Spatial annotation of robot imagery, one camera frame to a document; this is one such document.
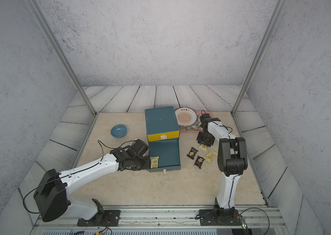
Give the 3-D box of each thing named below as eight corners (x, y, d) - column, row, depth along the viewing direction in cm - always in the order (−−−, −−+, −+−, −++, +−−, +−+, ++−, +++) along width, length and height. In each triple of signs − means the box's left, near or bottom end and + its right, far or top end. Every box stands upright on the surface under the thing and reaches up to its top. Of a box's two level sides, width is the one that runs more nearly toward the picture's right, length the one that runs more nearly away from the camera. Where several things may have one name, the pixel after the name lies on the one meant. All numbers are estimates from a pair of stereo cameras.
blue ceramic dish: (110, 138, 107) (109, 135, 105) (114, 127, 114) (112, 124, 111) (125, 138, 107) (124, 135, 105) (128, 127, 114) (127, 124, 111)
